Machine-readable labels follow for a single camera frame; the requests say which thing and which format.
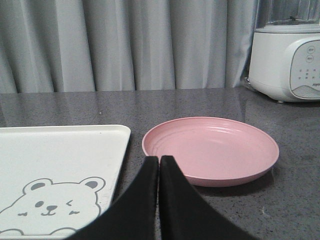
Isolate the grey pleated curtain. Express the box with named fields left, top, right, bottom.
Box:
left=0, top=0, right=258, bottom=94

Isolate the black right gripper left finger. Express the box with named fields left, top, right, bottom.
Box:
left=68, top=156, right=159, bottom=240

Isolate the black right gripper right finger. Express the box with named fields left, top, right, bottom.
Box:
left=158, top=155, right=254, bottom=240

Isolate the white bear print tray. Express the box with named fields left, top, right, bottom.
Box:
left=0, top=124, right=131, bottom=240

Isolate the pink round plate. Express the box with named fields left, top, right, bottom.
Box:
left=142, top=116, right=280, bottom=187

